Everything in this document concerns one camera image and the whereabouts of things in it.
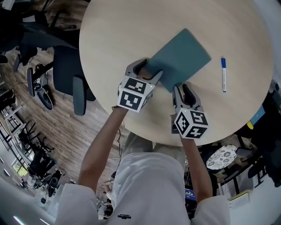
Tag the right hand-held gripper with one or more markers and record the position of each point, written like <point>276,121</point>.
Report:
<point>191,123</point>

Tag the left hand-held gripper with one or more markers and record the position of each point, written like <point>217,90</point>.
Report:
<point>131,94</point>

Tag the teal notebook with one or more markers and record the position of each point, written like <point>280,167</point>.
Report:
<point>180,59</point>

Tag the blue and white marker pen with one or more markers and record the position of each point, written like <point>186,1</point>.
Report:
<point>223,73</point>

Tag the person's left forearm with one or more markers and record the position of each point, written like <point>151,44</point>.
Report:
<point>103,142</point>

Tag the person's right forearm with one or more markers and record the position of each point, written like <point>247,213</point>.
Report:
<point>197,169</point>

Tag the round wooden desk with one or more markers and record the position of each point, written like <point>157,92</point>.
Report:
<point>230,33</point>

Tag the person's khaki trousers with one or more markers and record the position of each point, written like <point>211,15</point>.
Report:
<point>136,142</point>

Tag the floral cushion stool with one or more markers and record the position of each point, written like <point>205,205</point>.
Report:
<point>221,156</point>

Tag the black office chair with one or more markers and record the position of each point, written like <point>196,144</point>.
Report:
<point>65,70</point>

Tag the blue lit screen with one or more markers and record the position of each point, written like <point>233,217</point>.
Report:
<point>190,194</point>

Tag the person's white shirt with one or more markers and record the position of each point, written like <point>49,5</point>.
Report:
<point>149,189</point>

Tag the grey sneaker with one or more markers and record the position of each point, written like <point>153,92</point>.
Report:
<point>45,99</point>

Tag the white cardboard box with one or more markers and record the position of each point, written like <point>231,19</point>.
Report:
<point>239,198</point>

